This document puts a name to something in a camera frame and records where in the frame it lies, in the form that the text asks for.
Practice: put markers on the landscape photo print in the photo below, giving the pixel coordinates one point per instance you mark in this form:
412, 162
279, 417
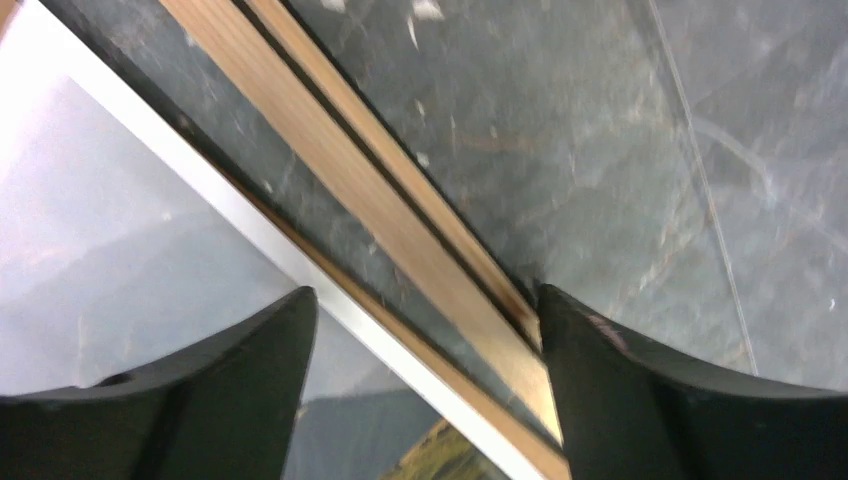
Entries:
109, 261

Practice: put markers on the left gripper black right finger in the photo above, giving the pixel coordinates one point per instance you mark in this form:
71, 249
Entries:
630, 407

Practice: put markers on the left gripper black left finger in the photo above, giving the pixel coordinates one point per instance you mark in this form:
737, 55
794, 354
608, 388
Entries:
221, 408

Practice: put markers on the brown backing board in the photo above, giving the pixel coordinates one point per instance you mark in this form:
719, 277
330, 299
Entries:
516, 449

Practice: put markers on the wooden picture frame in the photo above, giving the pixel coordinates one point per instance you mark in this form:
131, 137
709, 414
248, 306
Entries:
246, 82

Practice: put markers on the clear acrylic sheet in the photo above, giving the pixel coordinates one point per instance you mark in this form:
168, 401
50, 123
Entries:
765, 86

